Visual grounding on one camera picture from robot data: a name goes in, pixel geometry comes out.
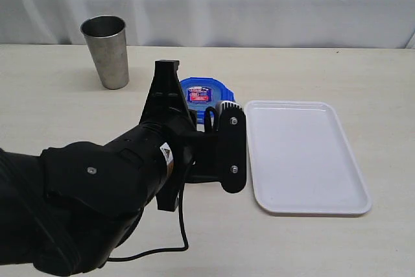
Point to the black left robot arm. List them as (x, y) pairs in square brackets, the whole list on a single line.
[(65, 210)]

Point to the blue plastic lid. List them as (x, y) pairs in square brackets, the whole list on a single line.
[(203, 92)]

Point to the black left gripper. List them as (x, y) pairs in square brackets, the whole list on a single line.
[(166, 111)]

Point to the white rectangular tray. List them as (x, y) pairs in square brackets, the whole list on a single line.
[(301, 162)]

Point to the stainless steel cup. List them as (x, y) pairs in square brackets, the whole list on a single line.
[(105, 37)]

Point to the white backdrop curtain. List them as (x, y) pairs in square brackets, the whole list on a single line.
[(218, 23)]

